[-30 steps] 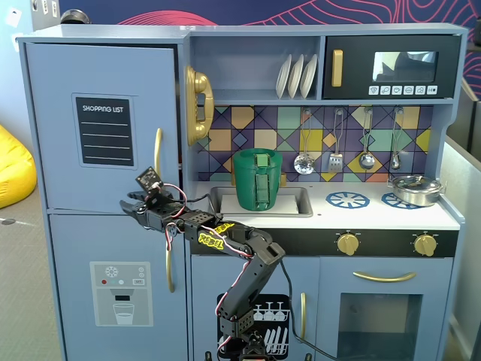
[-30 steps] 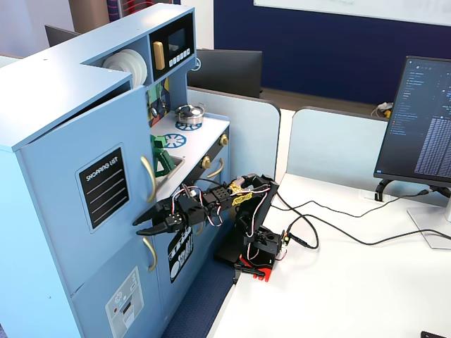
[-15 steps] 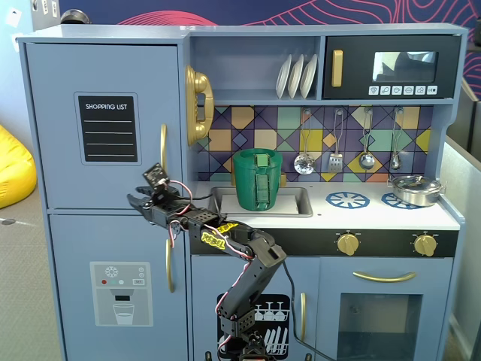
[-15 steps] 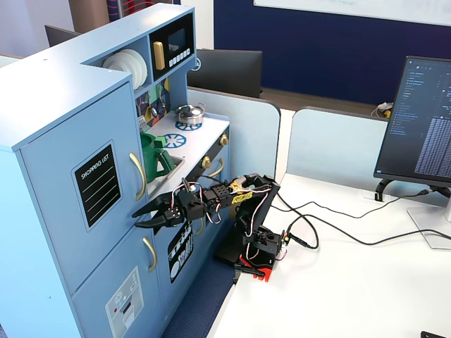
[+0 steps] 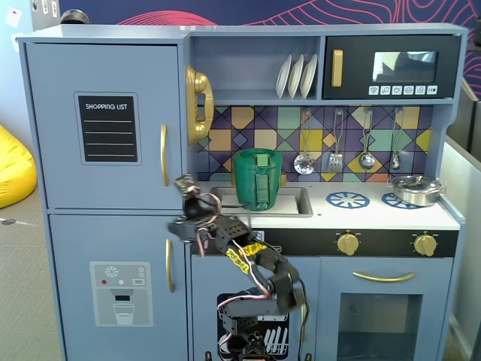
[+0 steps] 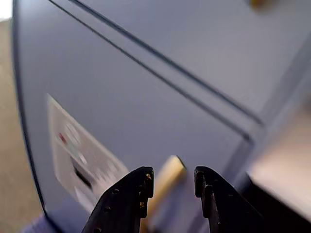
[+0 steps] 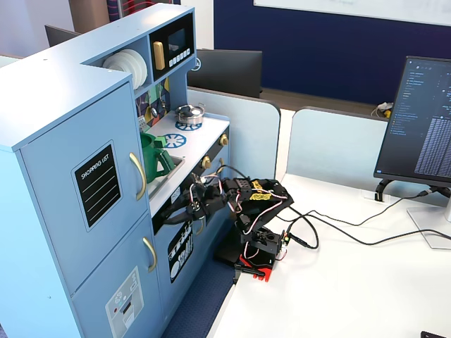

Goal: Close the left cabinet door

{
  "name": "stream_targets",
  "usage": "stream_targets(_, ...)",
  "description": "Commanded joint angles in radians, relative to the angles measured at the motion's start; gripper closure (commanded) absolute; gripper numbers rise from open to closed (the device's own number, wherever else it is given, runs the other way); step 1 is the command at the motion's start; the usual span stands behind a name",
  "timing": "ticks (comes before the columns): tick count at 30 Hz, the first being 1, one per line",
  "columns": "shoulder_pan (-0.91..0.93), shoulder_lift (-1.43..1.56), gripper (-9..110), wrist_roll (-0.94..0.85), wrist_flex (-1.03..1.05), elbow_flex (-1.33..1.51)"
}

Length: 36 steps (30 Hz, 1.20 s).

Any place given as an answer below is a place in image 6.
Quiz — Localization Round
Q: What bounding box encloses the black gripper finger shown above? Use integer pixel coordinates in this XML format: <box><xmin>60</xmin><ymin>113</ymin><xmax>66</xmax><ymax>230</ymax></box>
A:
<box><xmin>81</xmin><ymin>166</ymin><xmax>155</xmax><ymax>233</ymax></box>
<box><xmin>194</xmin><ymin>166</ymin><xmax>268</xmax><ymax>233</ymax></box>

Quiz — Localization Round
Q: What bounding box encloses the blue ice dispenser cabinet door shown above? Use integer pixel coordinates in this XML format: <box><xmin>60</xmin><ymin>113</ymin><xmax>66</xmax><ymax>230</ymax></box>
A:
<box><xmin>13</xmin><ymin>0</ymin><xmax>255</xmax><ymax>233</ymax></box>

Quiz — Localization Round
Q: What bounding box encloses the blue shopping list cabinet door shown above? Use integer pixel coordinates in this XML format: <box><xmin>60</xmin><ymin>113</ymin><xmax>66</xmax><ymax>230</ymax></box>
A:
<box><xmin>70</xmin><ymin>0</ymin><xmax>311</xmax><ymax>126</ymax></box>

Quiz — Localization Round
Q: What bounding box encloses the blue toy kitchen body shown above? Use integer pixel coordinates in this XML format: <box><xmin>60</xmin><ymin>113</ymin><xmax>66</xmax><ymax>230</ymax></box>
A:
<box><xmin>225</xmin><ymin>36</ymin><xmax>311</xmax><ymax>192</ymax></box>

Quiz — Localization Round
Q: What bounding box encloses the gold straight door handle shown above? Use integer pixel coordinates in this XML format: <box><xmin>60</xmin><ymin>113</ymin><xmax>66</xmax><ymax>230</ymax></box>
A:
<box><xmin>140</xmin><ymin>155</ymin><xmax>188</xmax><ymax>233</ymax></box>

